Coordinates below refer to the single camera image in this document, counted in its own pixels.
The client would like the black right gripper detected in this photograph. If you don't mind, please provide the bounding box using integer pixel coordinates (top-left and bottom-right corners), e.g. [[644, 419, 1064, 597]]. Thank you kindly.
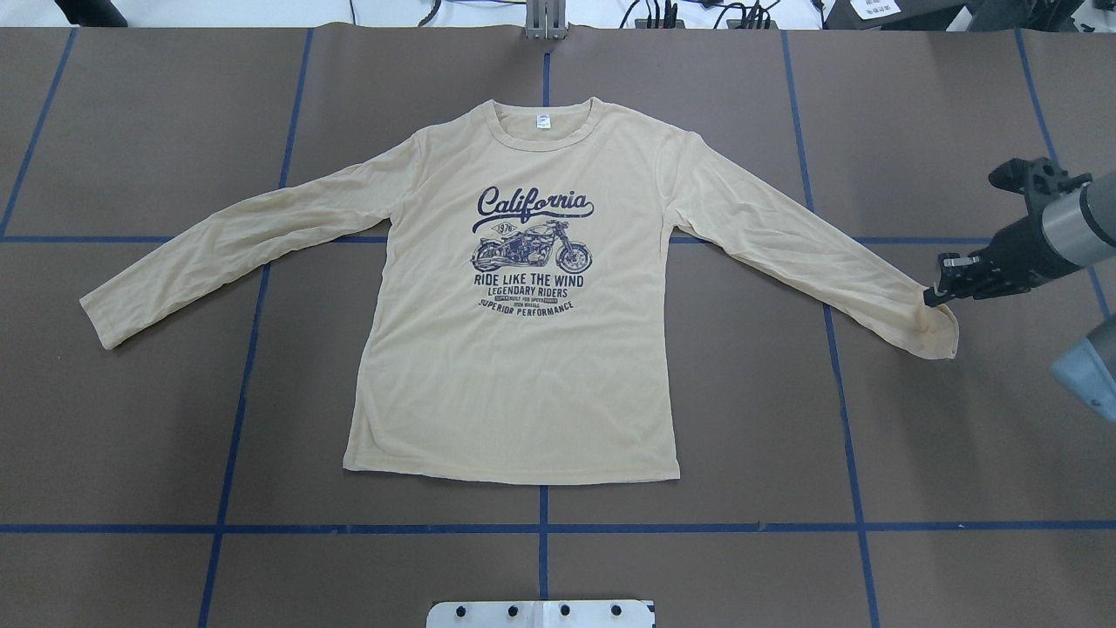
[[923, 156, 1093, 309]]

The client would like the beige long-sleeve printed shirt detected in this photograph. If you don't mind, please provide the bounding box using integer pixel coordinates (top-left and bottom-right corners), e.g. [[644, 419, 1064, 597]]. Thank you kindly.
[[80, 99, 959, 485]]

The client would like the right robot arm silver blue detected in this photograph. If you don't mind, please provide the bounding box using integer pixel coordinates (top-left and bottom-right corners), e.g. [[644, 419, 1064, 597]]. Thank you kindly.
[[923, 156, 1115, 424]]

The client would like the white central mounting column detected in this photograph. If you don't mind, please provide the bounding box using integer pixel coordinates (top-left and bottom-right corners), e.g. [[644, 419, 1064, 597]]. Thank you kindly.
[[425, 599, 657, 627]]

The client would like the aluminium frame post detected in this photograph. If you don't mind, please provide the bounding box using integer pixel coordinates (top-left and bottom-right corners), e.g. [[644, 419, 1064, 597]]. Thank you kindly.
[[525, 0, 568, 40]]

